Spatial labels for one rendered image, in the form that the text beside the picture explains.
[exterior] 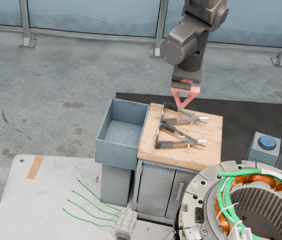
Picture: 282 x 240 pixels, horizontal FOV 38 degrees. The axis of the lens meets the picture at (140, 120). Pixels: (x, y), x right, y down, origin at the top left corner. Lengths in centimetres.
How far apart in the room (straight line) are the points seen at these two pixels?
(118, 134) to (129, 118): 6
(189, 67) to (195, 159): 22
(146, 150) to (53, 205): 37
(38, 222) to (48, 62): 203
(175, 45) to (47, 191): 64
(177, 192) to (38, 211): 40
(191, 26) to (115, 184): 51
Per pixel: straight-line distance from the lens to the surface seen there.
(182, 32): 85
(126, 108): 114
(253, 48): 336
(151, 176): 106
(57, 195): 126
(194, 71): 95
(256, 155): 113
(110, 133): 114
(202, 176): 93
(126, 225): 115
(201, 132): 107
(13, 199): 127
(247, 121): 281
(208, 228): 84
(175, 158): 99
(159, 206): 116
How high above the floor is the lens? 179
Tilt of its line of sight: 43 degrees down
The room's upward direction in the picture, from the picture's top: 7 degrees clockwise
